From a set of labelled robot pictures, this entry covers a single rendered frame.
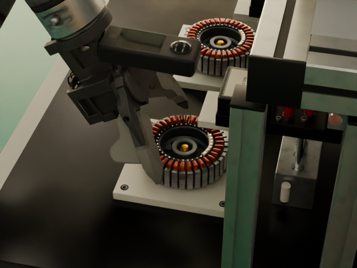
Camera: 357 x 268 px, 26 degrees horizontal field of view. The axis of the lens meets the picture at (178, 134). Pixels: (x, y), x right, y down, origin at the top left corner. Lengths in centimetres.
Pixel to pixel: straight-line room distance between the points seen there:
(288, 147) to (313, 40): 35
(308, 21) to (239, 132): 11
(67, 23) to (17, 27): 187
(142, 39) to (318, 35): 31
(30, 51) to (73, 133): 155
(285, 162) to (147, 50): 22
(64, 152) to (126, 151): 14
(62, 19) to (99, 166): 23
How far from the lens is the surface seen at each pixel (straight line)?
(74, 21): 87
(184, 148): 98
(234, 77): 92
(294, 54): 62
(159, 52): 88
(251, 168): 71
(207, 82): 114
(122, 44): 89
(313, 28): 65
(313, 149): 97
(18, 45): 265
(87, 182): 100
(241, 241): 78
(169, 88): 99
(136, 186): 97
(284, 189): 94
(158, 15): 131
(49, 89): 119
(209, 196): 96
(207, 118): 92
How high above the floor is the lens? 147
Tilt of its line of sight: 41 degrees down
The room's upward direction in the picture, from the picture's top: straight up
